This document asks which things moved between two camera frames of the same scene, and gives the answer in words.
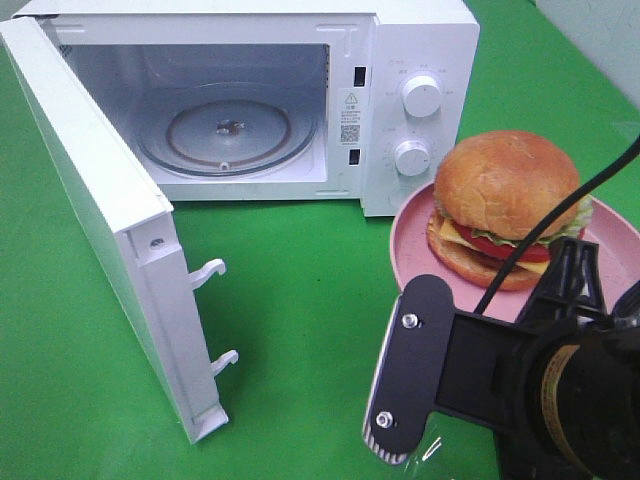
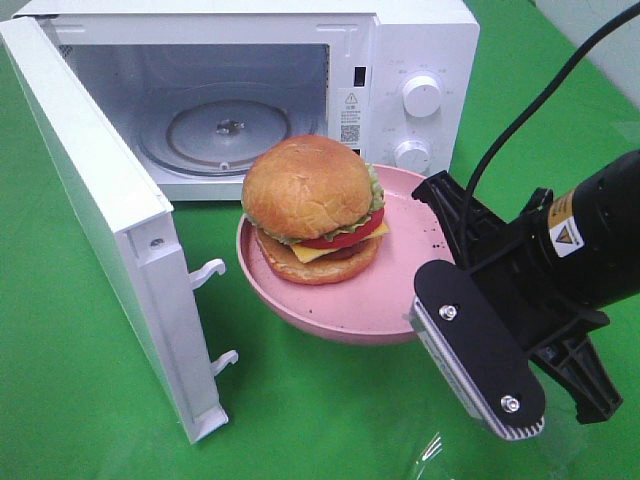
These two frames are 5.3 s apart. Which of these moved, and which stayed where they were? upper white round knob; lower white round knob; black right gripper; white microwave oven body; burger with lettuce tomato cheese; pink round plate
Moved: pink round plate; black right gripper; burger with lettuce tomato cheese
Stayed: lower white round knob; white microwave oven body; upper white round knob
